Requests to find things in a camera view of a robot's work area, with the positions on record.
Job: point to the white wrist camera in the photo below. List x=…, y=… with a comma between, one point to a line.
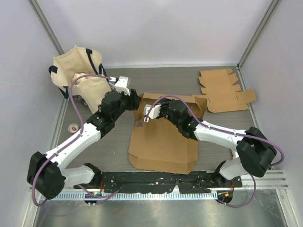
x=122, y=85
x=151, y=112

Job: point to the cream bottle in bag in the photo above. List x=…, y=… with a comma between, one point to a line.
x=81, y=80

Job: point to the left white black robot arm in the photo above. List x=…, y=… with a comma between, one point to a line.
x=48, y=173

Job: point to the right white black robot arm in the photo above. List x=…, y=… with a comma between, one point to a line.
x=254, y=154

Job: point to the red bull can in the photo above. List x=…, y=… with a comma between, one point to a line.
x=73, y=128

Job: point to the small blue orange box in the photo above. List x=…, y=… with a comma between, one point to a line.
x=112, y=82

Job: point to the large brown cardboard box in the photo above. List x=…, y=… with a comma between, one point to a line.
x=157, y=145

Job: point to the beige canvas tote bag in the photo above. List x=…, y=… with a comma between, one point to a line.
x=80, y=60

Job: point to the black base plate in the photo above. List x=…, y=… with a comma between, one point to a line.
x=159, y=182

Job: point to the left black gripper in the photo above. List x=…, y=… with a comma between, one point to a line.
x=134, y=100

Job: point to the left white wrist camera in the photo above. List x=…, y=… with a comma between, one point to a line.
x=122, y=85

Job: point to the right aluminium frame post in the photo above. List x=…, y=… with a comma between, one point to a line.
x=258, y=32

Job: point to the left aluminium frame post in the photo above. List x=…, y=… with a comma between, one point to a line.
x=46, y=26

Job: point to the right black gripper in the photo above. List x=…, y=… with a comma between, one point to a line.
x=164, y=102

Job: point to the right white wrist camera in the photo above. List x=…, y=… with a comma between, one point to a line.
x=151, y=112

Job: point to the slotted cable duct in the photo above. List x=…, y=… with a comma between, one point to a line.
x=175, y=195

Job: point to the flat cardboard box blank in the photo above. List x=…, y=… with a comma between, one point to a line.
x=223, y=92

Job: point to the aluminium frame post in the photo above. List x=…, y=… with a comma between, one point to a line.
x=258, y=32
x=46, y=26

